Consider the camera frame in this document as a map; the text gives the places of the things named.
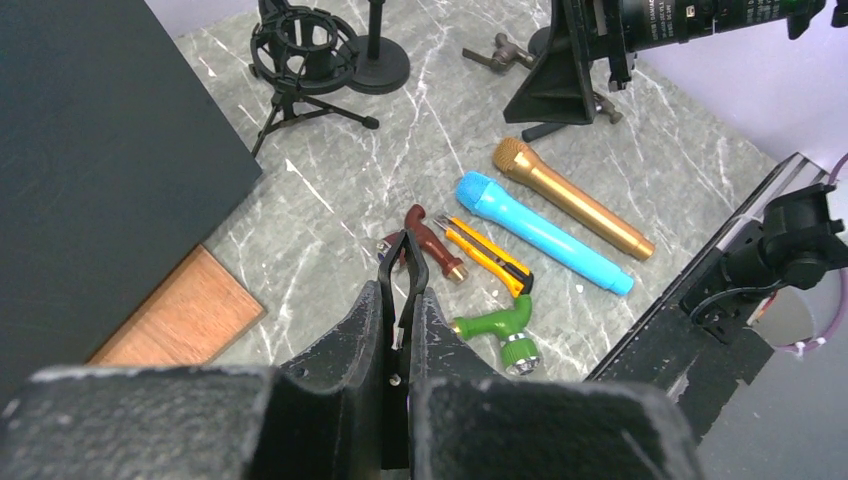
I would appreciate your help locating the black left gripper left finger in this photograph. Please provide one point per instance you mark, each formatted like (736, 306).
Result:
(318, 416)

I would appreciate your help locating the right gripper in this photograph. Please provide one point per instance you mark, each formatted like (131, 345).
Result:
(559, 85)

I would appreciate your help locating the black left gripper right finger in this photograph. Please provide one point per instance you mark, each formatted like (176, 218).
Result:
(466, 421)

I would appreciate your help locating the gold brown microphone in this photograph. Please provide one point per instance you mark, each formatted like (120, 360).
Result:
(521, 163)

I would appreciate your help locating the blue microphone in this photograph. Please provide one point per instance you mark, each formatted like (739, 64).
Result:
(485, 198)

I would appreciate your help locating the black shock mount stand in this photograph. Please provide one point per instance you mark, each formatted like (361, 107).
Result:
(383, 65)

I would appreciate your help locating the black tripod shock mount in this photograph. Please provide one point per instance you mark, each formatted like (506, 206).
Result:
(302, 52)

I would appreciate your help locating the black round base stand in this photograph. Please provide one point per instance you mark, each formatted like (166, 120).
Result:
(397, 347)

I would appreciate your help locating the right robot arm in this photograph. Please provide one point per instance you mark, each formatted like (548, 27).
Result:
(722, 16)

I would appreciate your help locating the wooden board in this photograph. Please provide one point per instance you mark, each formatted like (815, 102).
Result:
(191, 318)

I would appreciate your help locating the dark teal rack unit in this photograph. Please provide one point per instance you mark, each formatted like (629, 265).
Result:
(115, 163)

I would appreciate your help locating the green handle tool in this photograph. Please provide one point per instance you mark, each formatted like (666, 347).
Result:
(519, 354)

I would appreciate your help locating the brown wooden handle tool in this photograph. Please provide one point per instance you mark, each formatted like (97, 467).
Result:
(451, 266)

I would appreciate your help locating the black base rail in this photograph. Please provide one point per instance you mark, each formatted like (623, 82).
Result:
(696, 341)

